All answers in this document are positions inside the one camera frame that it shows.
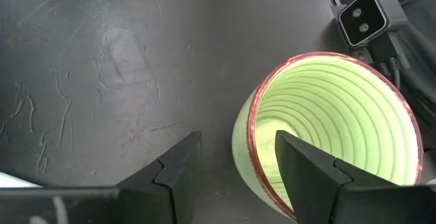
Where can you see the small grey table camera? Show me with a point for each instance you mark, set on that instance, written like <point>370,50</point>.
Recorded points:
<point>362,18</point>

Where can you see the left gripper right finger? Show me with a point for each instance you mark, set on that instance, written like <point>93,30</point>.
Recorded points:
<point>313,176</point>

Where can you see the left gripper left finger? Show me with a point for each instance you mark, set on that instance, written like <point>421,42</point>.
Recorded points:
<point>177,162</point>

